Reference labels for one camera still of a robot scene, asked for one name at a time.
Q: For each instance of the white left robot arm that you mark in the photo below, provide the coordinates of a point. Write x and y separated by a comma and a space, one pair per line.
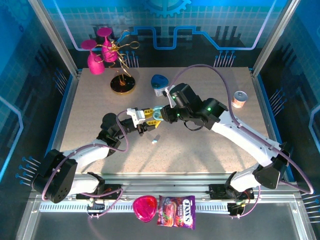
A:
87, 152

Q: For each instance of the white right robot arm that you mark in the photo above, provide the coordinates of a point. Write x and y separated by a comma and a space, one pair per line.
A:
250, 142

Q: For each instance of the blue triangular container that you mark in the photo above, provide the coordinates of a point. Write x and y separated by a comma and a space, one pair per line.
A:
159, 83

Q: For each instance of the small tin can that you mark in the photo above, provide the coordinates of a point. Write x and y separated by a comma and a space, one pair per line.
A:
239, 99

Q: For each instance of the pink wine glass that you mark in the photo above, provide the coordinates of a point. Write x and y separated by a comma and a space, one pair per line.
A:
95, 63
108, 52

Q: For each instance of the pink plastic bowl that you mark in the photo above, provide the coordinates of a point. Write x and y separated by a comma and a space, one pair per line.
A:
145, 208

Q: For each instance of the purple candy bag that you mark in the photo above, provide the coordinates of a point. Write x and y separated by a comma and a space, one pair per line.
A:
176, 211

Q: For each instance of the aluminium table rail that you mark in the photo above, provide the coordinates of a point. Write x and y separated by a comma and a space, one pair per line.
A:
175, 185

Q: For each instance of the aluminium frame post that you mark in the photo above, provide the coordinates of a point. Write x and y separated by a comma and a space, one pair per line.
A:
55, 37
272, 37

